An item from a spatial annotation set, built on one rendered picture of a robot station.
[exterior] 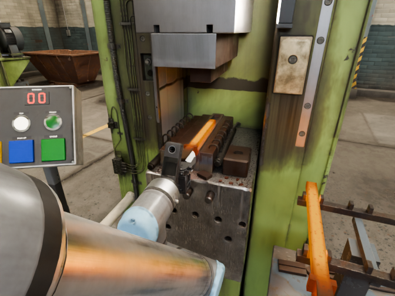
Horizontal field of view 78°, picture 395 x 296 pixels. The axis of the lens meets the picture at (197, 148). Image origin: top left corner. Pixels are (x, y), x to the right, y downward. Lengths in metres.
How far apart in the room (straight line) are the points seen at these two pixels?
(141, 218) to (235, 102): 0.87
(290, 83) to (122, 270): 0.74
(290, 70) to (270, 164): 0.35
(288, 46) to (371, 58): 5.99
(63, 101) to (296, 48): 0.78
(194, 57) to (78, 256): 0.65
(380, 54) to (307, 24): 5.98
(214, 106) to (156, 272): 1.06
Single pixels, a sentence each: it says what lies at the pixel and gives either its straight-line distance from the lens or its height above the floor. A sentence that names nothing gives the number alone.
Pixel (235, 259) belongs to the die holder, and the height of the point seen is 0.59.
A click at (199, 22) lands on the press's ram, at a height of 1.39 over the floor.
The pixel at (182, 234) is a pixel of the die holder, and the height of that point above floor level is 0.66.
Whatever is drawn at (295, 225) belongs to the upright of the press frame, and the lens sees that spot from 1.16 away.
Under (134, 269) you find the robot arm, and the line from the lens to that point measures 0.27.
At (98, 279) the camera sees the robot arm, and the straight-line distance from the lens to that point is 0.23.
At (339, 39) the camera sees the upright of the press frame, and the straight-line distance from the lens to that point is 0.89.
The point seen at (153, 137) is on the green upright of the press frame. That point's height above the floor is 0.96.
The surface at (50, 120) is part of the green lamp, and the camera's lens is 0.98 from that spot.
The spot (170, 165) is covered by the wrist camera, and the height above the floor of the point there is 1.04.
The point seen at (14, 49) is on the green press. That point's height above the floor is 1.05.
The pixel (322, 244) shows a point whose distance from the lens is 0.64.
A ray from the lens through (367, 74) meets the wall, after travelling 6.85.
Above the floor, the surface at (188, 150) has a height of 1.02.
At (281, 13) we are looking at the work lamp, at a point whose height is 1.42.
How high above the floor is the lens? 1.37
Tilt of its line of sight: 26 degrees down
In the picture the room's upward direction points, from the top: straight up
